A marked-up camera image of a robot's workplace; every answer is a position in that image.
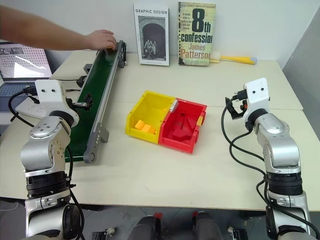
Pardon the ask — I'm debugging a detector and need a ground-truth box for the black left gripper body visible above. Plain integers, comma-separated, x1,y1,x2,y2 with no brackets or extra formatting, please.
65,98,88,109

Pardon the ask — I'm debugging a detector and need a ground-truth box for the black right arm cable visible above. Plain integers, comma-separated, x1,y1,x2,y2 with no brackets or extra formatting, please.
220,103,316,238

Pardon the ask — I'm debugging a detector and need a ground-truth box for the white power strip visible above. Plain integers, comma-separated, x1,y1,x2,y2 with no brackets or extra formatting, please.
14,99,52,120

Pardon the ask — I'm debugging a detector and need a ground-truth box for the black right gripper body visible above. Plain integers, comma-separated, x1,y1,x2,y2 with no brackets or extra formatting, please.
233,89,249,113

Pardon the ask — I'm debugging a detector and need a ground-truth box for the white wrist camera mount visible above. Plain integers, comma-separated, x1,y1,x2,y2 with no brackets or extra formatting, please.
34,79,68,104
242,77,272,120

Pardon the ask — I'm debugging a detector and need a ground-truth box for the red plastic bin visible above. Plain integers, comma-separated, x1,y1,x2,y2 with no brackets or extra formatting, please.
157,97,208,154

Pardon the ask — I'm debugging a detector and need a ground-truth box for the yellow handled sponge brush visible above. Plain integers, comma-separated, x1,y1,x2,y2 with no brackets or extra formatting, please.
209,51,259,66

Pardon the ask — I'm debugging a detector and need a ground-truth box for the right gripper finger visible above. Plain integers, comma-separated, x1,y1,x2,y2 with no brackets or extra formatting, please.
224,96,238,121
229,97,245,120

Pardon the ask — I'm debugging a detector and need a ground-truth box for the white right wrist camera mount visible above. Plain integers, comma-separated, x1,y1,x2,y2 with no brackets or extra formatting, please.
242,77,272,120

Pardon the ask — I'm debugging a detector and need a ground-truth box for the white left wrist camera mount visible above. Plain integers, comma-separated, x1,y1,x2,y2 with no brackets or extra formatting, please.
34,79,68,104

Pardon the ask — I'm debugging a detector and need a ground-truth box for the green conveyor belt grey frame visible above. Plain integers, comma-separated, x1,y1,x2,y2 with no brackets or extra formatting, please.
63,39,128,165

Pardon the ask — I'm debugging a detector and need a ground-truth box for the graphic design book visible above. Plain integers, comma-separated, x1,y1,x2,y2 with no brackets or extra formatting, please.
132,4,170,67

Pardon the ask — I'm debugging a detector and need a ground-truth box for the open laptop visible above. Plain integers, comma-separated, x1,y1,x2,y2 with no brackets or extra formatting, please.
0,42,54,126

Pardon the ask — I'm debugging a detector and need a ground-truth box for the yellow plastic bin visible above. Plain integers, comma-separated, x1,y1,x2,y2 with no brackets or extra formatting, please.
124,90,177,146

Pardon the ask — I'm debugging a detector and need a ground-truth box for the dark rounded shape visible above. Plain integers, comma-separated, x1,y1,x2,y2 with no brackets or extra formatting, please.
193,211,225,240
127,215,162,240

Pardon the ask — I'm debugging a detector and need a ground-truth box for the person's bare right hand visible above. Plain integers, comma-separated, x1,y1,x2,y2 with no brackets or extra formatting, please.
85,29,117,51

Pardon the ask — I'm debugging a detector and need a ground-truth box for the red block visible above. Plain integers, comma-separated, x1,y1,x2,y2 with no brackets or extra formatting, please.
171,129,194,145

